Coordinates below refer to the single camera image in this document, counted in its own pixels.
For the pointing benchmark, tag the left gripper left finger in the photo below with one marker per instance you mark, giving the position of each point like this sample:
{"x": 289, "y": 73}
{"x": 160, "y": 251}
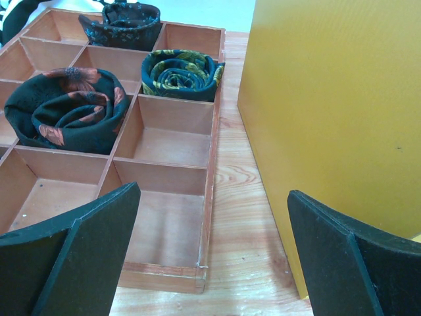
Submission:
{"x": 69, "y": 264}

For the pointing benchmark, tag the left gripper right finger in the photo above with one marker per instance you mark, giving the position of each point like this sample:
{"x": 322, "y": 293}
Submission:
{"x": 350, "y": 267}

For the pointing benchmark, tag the yellow shelf cabinet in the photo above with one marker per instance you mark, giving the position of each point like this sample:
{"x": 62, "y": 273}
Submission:
{"x": 330, "y": 100}

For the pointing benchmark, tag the wooden divided tray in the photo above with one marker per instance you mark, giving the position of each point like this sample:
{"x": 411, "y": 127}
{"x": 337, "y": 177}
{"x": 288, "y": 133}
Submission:
{"x": 166, "y": 145}

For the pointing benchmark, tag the rolled black belt middle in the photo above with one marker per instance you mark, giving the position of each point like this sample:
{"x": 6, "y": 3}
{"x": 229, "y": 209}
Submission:
{"x": 73, "y": 109}

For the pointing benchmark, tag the rolled black belt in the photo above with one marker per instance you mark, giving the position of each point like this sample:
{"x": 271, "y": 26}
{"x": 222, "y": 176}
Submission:
{"x": 73, "y": 109}
{"x": 125, "y": 25}

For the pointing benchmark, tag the rolled green belt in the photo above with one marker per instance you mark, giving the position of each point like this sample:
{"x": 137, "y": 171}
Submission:
{"x": 181, "y": 74}

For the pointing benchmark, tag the rolled black belt top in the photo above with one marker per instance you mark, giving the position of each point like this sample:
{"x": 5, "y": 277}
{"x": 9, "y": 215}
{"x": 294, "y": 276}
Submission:
{"x": 125, "y": 25}

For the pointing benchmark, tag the striped cloth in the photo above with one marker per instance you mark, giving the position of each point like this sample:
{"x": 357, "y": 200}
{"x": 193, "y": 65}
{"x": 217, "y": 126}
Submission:
{"x": 15, "y": 15}

